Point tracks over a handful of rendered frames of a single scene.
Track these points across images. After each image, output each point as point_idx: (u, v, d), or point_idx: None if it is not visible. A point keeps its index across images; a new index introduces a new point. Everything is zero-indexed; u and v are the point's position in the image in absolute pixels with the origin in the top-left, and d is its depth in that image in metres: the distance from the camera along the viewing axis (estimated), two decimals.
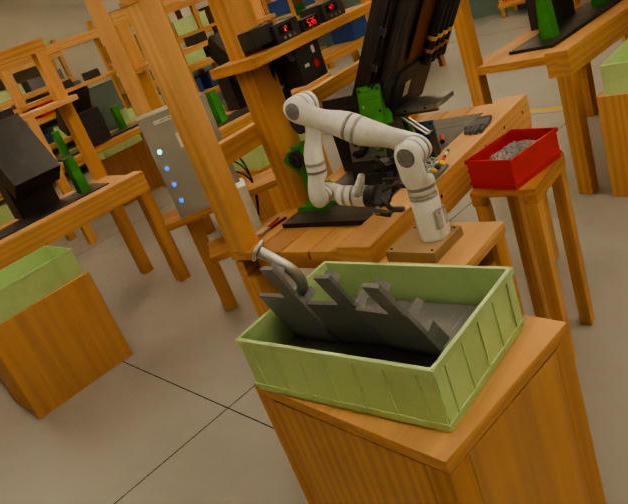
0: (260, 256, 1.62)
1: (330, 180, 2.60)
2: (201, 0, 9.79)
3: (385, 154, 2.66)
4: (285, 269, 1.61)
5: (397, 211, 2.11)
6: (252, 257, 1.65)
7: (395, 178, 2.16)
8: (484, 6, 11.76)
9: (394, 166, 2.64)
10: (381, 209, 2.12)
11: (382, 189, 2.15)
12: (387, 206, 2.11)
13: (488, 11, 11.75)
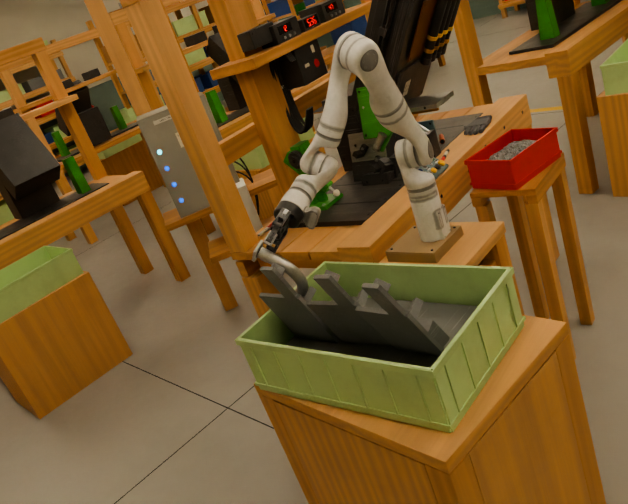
0: (260, 256, 1.62)
1: (330, 180, 2.60)
2: (201, 0, 9.79)
3: (385, 154, 2.66)
4: (285, 269, 1.61)
5: (271, 234, 1.59)
6: (252, 258, 1.65)
7: (276, 249, 1.71)
8: (484, 6, 11.76)
9: (394, 166, 2.64)
10: (285, 221, 1.61)
11: (286, 232, 1.68)
12: (281, 228, 1.61)
13: (488, 11, 11.75)
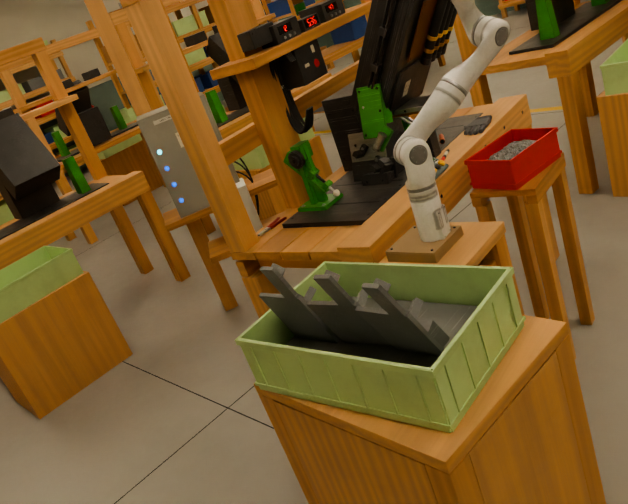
0: None
1: (330, 180, 2.60)
2: (201, 0, 9.79)
3: (385, 154, 2.66)
4: None
5: None
6: None
7: None
8: (484, 6, 11.76)
9: (394, 166, 2.64)
10: None
11: None
12: None
13: (488, 11, 11.75)
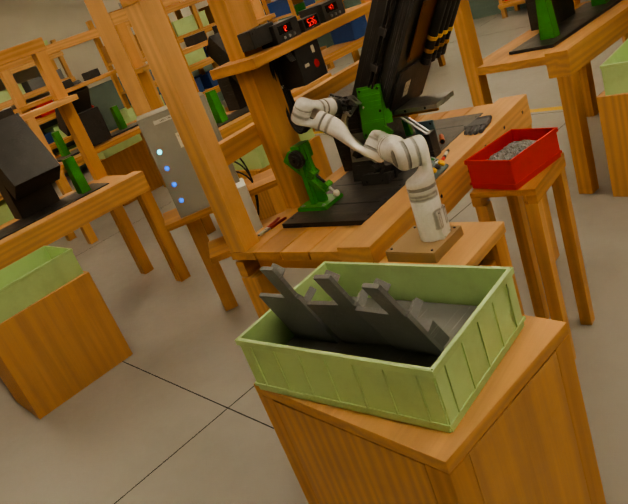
0: (353, 101, 2.66)
1: (330, 180, 2.60)
2: (201, 0, 9.79)
3: None
4: None
5: (345, 99, 2.65)
6: (360, 102, 2.64)
7: None
8: (484, 6, 11.76)
9: (394, 166, 2.64)
10: None
11: None
12: None
13: (488, 11, 11.75)
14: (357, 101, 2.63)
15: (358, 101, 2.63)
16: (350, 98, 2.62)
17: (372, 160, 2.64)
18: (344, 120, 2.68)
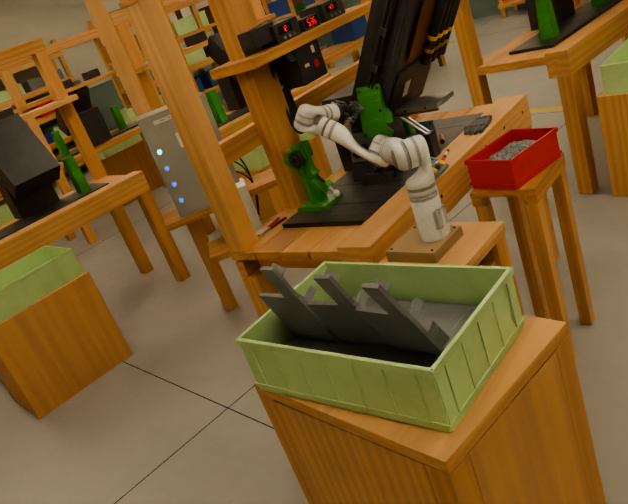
0: None
1: (330, 180, 2.60)
2: (201, 0, 9.79)
3: None
4: None
5: (348, 105, 2.65)
6: (363, 107, 2.64)
7: None
8: (484, 6, 11.76)
9: (394, 166, 2.64)
10: None
11: None
12: None
13: (488, 11, 11.75)
14: (360, 107, 2.63)
15: (361, 107, 2.63)
16: (353, 104, 2.62)
17: (376, 165, 2.64)
18: (347, 126, 2.68)
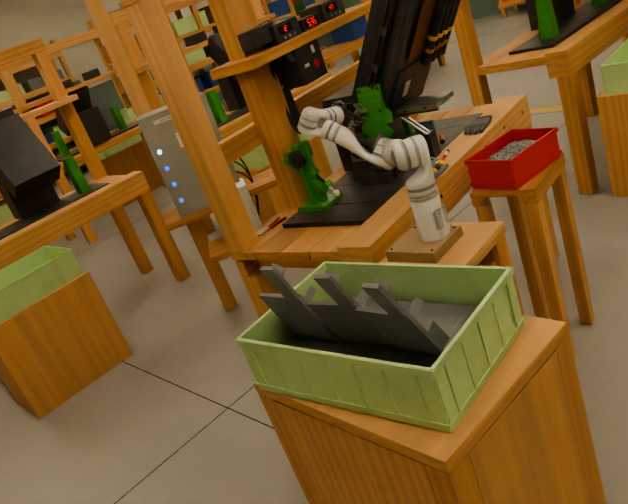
0: (359, 109, 2.65)
1: (330, 180, 2.60)
2: (201, 0, 9.79)
3: None
4: None
5: (345, 103, 2.64)
6: (366, 110, 2.63)
7: (359, 126, 2.58)
8: (484, 6, 11.76)
9: (394, 166, 2.64)
10: None
11: None
12: None
13: (488, 11, 11.75)
14: (363, 109, 2.62)
15: (364, 109, 2.63)
16: (356, 106, 2.61)
17: (379, 168, 2.63)
18: (350, 128, 2.67)
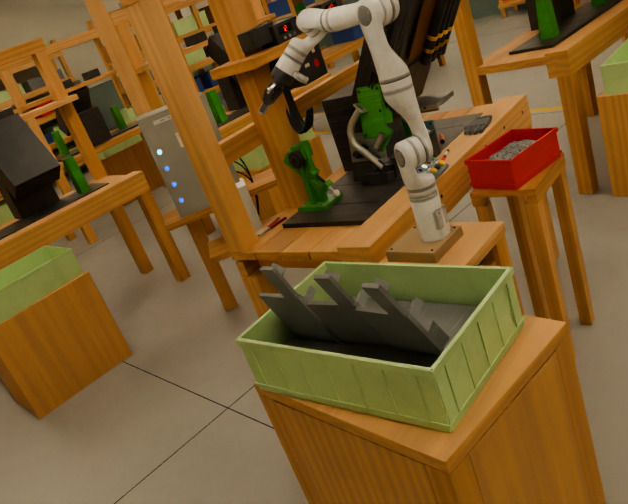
0: (359, 109, 2.65)
1: (330, 180, 2.60)
2: (201, 0, 9.79)
3: (385, 154, 2.66)
4: None
5: (262, 106, 2.14)
6: (366, 110, 2.63)
7: (274, 101, 2.17)
8: (484, 6, 11.76)
9: (394, 166, 2.64)
10: (271, 96, 2.10)
11: (281, 90, 2.14)
12: (270, 101, 2.13)
13: (488, 11, 11.75)
14: (363, 109, 2.62)
15: (364, 109, 2.63)
16: (356, 106, 2.61)
17: (379, 168, 2.63)
18: (350, 128, 2.67)
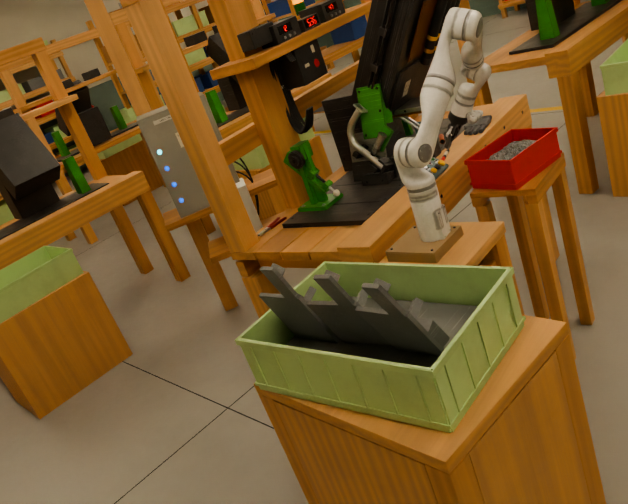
0: (359, 109, 2.65)
1: (330, 180, 2.60)
2: (201, 0, 9.79)
3: (385, 154, 2.66)
4: None
5: (446, 143, 2.45)
6: (366, 110, 2.63)
7: (457, 134, 2.45)
8: (484, 6, 11.76)
9: (394, 166, 2.64)
10: (451, 137, 2.40)
11: (461, 126, 2.41)
12: (452, 138, 2.42)
13: (488, 11, 11.75)
14: (363, 109, 2.62)
15: (364, 109, 2.63)
16: (356, 106, 2.61)
17: (379, 168, 2.63)
18: (350, 128, 2.67)
